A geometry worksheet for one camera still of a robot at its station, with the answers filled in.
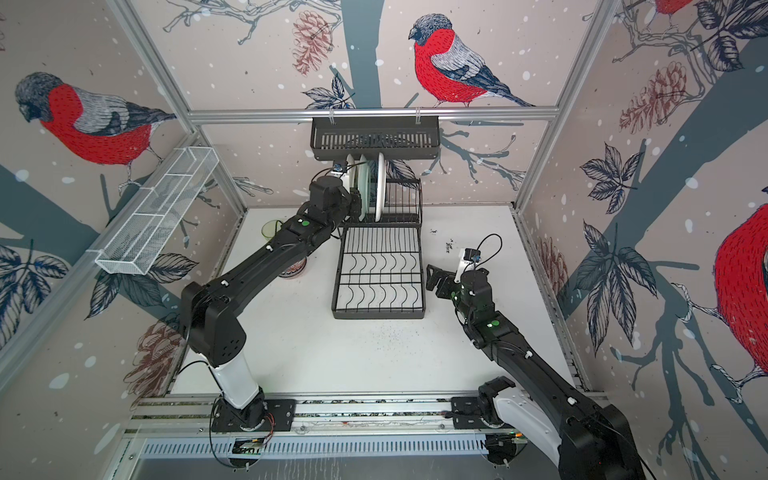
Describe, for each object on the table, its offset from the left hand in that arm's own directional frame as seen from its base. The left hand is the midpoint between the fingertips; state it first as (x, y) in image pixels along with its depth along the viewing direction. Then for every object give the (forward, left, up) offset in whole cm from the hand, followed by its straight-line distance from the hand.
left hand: (353, 186), depth 81 cm
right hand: (-18, -24, -16) cm, 34 cm away
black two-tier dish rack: (-5, -6, -32) cm, 33 cm away
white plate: (-4, -8, +3) cm, 9 cm away
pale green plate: (0, -3, +2) cm, 3 cm away
